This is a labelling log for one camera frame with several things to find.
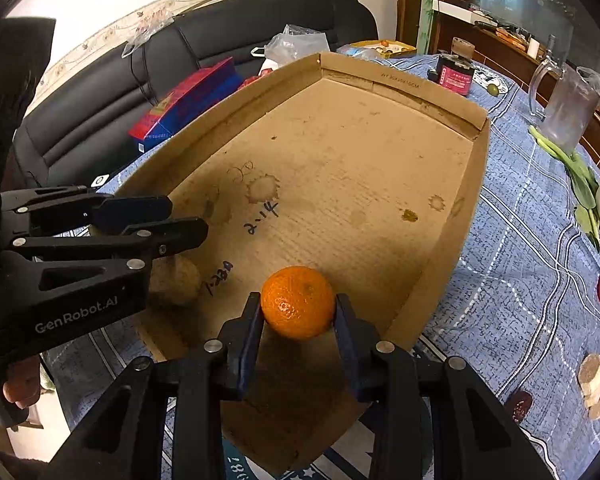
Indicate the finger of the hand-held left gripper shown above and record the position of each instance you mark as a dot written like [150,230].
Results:
[180,235]
[140,207]

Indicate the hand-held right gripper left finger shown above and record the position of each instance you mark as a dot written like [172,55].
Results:
[250,345]

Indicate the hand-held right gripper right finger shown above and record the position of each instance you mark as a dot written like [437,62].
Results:
[352,357]

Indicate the orange tangerine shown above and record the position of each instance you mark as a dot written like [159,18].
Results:
[297,302]

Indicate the dark red jujube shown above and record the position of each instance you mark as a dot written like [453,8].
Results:
[520,406]

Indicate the shallow cardboard box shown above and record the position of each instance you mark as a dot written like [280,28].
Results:
[355,160]

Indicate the pale root chunk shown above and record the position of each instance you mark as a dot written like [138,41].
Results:
[592,375]

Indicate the person's left hand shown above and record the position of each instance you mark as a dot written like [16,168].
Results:
[25,387]

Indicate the black leather sofa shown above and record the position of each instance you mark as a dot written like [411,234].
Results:
[105,95]

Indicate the red and blue gift box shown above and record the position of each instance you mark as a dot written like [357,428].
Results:
[190,100]

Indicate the red plastic packet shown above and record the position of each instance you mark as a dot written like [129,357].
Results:
[250,83]

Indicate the blue plaid tablecloth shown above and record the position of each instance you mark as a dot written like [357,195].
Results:
[505,260]

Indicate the white plastic bag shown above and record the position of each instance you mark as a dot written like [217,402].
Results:
[295,42]

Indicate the clear bag with blue packet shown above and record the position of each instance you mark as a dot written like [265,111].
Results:
[352,51]

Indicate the yellow tray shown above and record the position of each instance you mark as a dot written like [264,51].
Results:
[382,49]

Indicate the green leafy vegetable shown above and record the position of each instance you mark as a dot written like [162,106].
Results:
[579,175]

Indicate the small green olive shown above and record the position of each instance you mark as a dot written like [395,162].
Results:
[491,90]

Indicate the black jar with red label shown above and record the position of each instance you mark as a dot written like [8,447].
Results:
[455,74]

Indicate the glass pitcher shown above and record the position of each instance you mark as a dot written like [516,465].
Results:
[562,105]

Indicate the wooden cabinet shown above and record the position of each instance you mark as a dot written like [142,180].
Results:
[460,32]

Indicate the flat white box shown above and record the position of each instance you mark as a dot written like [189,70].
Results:
[452,10]

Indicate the white cup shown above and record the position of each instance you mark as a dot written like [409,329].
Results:
[532,48]

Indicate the green bamboo wall decoration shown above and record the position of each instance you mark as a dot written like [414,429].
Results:
[427,5]

